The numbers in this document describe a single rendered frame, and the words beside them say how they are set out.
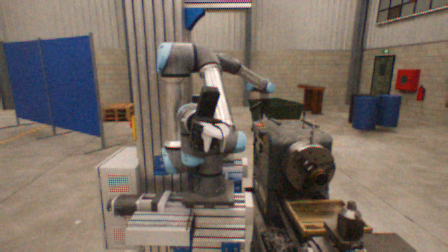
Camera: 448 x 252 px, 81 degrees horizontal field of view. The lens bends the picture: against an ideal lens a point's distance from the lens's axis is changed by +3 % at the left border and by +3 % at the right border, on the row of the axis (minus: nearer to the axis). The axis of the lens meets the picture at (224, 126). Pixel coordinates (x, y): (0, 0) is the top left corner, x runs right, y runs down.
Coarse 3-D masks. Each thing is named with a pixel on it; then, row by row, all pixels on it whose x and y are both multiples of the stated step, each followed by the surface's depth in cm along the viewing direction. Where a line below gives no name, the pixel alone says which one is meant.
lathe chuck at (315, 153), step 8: (304, 144) 165; (312, 144) 163; (288, 152) 169; (304, 152) 161; (312, 152) 161; (320, 152) 162; (328, 152) 162; (288, 160) 163; (296, 160) 162; (312, 160) 163; (320, 160) 163; (328, 160) 163; (288, 168) 162; (296, 168) 163; (288, 176) 164; (296, 176) 164; (304, 176) 165; (328, 176) 166; (296, 184) 165
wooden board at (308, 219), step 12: (288, 204) 156; (300, 204) 160; (312, 204) 160; (324, 204) 160; (300, 216) 147; (312, 216) 147; (324, 216) 148; (336, 216) 148; (300, 228) 137; (312, 228) 137; (324, 228) 137; (372, 228) 134
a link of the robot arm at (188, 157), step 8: (184, 136) 80; (184, 144) 81; (192, 144) 80; (184, 152) 82; (192, 152) 81; (200, 152) 82; (208, 152) 83; (216, 152) 84; (184, 160) 83; (192, 160) 82; (200, 160) 83
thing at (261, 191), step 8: (256, 168) 222; (256, 176) 220; (256, 184) 216; (264, 184) 193; (256, 192) 222; (264, 192) 191; (272, 192) 184; (296, 192) 184; (304, 192) 184; (264, 200) 192; (272, 200) 185; (264, 208) 192; (272, 208) 187; (272, 216) 188; (280, 216) 188; (280, 224) 189; (256, 232) 232; (256, 240) 231; (256, 248) 231
